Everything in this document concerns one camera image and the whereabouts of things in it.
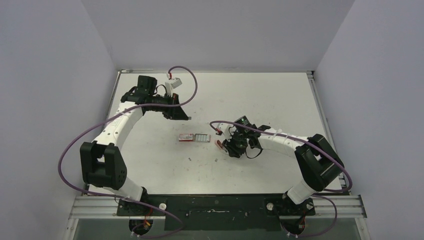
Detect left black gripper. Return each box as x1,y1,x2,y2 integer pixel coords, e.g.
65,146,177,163
148,92,189,121

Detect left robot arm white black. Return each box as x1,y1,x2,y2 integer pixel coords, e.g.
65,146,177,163
79,75,191,216

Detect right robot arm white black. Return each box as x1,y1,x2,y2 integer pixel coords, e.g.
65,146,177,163
215,116,344,215

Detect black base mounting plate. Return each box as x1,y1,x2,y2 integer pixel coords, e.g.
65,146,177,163
116,193,316,231

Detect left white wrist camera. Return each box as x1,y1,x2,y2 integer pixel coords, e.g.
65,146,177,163
164,77,182,97

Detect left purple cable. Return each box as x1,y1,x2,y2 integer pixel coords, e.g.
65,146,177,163
57,65,199,240

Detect aluminium frame rail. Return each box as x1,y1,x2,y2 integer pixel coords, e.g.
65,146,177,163
70,195,367,219

